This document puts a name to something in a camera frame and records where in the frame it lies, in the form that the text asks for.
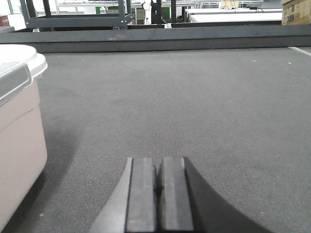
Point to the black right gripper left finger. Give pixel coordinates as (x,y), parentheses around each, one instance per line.
(131,207)

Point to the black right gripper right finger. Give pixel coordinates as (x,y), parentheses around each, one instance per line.
(188,204)

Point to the white lidded plastic bin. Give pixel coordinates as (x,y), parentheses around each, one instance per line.
(23,152)

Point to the white work table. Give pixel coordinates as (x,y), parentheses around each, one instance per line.
(236,15)

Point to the cardboard box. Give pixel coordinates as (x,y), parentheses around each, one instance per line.
(296,12)

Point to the dark platform edge rail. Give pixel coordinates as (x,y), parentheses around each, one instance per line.
(164,39)

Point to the dark metal cart frame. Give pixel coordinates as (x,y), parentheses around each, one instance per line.
(121,19)

